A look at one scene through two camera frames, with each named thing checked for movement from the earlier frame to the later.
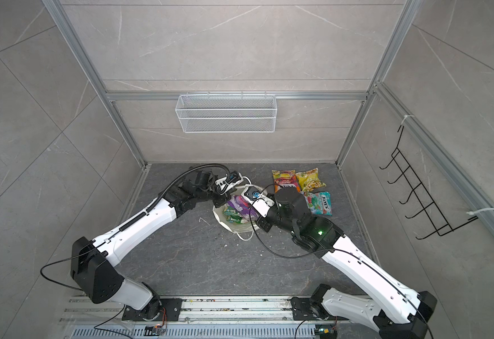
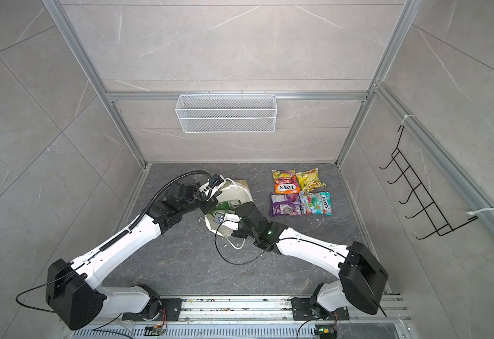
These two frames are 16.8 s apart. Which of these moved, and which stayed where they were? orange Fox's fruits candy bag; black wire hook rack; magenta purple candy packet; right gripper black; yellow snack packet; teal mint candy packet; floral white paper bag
Moved: right gripper black; magenta purple candy packet; floral white paper bag
Stayed: orange Fox's fruits candy bag; yellow snack packet; black wire hook rack; teal mint candy packet
